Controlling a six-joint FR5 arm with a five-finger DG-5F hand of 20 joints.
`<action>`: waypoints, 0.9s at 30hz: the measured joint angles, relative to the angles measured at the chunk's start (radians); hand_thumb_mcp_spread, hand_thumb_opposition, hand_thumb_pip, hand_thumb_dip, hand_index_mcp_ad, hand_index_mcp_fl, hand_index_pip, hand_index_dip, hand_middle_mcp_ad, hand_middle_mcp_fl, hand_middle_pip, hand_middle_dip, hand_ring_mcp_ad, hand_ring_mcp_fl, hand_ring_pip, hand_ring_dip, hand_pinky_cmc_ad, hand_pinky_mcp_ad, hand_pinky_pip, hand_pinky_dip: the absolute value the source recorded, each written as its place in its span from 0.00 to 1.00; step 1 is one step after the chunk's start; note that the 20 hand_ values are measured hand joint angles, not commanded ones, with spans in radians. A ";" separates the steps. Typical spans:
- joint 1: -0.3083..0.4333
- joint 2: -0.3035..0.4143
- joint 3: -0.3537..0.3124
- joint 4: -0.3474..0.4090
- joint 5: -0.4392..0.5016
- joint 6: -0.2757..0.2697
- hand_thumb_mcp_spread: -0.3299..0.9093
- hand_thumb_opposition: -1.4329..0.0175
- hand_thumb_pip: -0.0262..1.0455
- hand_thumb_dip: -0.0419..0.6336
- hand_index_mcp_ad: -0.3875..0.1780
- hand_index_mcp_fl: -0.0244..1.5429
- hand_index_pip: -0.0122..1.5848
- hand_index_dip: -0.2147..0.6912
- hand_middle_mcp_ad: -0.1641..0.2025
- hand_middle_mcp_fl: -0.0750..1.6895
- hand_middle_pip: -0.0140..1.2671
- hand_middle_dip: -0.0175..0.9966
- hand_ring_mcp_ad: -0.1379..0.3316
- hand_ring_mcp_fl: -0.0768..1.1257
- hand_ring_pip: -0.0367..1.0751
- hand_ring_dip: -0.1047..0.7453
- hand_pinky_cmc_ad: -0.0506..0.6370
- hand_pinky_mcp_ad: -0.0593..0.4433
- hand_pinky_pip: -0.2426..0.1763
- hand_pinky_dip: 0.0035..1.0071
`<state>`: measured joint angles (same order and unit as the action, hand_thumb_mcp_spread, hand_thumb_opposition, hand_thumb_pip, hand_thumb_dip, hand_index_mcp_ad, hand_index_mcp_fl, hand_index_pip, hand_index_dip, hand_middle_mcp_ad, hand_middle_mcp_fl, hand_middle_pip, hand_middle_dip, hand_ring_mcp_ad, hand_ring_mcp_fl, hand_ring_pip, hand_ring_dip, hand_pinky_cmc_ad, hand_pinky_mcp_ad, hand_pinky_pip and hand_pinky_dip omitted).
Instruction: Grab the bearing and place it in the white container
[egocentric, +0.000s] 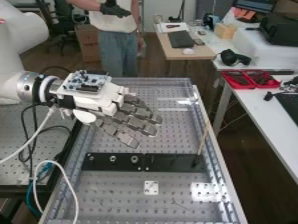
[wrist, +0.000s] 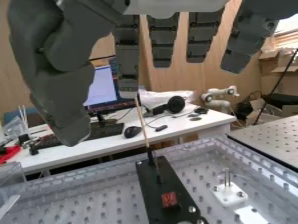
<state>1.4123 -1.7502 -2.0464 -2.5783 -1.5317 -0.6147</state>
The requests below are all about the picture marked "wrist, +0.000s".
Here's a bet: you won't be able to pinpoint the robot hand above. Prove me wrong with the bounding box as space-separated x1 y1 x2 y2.
6 0 294 148

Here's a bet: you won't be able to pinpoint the computer screen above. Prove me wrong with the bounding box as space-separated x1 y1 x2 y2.
83 56 139 115

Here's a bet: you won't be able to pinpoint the black keyboard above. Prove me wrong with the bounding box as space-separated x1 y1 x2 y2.
32 121 127 150

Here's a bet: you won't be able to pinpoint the black mouse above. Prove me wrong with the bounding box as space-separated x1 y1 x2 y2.
123 125 144 140

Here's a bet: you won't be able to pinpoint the thin stick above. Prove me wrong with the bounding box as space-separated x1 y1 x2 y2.
133 95 157 167

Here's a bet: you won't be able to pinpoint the red tray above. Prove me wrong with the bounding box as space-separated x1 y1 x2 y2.
0 144 23 165

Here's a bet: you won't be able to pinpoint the black headphones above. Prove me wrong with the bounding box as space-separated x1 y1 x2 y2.
152 95 188 117

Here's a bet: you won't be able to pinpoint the white desk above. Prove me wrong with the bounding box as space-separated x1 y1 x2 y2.
0 105 238 175

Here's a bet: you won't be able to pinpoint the clear box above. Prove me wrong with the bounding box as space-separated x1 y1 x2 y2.
0 134 298 224

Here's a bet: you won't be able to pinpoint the small white jointed device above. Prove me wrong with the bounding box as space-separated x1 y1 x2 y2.
200 85 241 115

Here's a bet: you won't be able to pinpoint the black plate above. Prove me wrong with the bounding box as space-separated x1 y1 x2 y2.
135 155 210 224

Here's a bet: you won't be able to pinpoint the white base with metal pin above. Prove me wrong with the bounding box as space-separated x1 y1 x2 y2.
209 167 250 206

